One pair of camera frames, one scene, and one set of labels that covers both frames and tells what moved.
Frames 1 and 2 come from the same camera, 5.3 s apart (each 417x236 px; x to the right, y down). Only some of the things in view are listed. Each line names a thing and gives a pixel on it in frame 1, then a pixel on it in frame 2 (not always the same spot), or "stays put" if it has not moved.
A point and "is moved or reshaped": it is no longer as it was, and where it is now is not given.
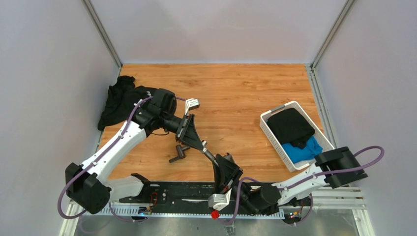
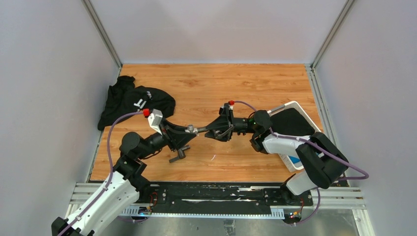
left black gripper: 189,134 → 174,135
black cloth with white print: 122,97 stays put
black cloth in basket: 289,127 stays put
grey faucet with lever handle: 211,157 → 218,133
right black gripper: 226,175 → 223,122
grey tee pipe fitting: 204,143 is moved or reshaped
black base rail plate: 179,200 stays put
